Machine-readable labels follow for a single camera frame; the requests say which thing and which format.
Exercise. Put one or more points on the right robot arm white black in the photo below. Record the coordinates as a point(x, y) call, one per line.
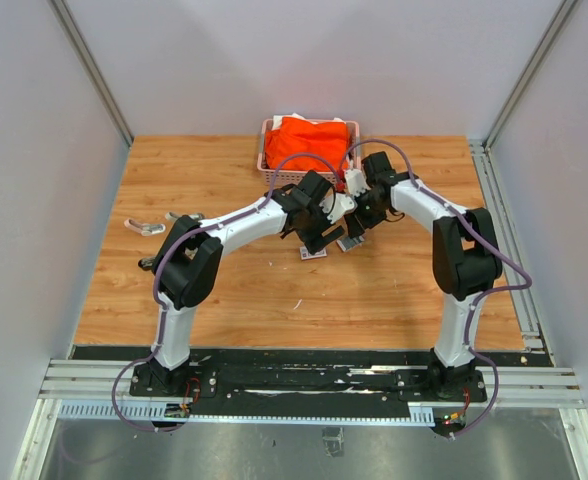
point(463, 263)

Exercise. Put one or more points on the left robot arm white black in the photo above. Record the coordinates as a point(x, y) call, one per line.
point(187, 264)

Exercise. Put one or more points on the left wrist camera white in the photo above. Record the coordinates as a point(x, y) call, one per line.
point(336, 206)

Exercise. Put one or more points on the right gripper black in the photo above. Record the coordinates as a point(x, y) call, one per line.
point(356, 229)

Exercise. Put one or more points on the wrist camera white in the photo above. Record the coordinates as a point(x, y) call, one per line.
point(356, 183)
point(336, 206)

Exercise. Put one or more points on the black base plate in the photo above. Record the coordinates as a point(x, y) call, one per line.
point(320, 377)

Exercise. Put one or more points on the white paper in basket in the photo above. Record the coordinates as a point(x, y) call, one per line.
point(277, 120)

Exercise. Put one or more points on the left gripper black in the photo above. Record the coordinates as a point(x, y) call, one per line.
point(316, 242)

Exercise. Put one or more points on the pink plastic basket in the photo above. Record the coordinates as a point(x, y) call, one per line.
point(294, 170)

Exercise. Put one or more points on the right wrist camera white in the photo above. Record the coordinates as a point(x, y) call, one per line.
point(356, 183)

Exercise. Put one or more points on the orange cloth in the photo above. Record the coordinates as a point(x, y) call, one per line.
point(326, 140)

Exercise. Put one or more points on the grey slotted cable duct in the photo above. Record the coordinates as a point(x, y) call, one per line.
point(163, 413)

